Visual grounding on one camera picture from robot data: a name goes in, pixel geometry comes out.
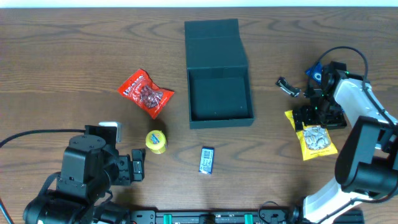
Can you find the blue Oreo cookie pack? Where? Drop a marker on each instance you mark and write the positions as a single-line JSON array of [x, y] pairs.
[[314, 73]]

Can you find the dark green open box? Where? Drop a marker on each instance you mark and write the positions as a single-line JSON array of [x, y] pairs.
[[219, 90]]

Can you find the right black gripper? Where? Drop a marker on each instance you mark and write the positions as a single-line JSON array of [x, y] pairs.
[[319, 117]]

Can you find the small blue barcode packet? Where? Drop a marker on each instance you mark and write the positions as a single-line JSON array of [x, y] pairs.
[[206, 160]]

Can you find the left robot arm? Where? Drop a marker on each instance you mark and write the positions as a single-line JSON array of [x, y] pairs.
[[91, 165]]

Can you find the yellow candy bag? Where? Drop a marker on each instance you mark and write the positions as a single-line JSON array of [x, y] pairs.
[[314, 140]]

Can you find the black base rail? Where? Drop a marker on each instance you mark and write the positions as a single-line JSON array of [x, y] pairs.
[[218, 217]]

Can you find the yellow candy tube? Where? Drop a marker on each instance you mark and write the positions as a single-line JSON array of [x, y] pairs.
[[156, 141]]

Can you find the small black wrapped snack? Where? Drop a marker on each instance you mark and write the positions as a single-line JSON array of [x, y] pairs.
[[286, 87]]

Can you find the red candy bag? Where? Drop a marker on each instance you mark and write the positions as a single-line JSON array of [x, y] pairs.
[[140, 89]]

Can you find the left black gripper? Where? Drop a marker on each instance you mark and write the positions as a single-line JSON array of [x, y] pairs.
[[127, 168]]

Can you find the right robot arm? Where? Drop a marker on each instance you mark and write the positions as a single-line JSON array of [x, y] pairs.
[[366, 167]]

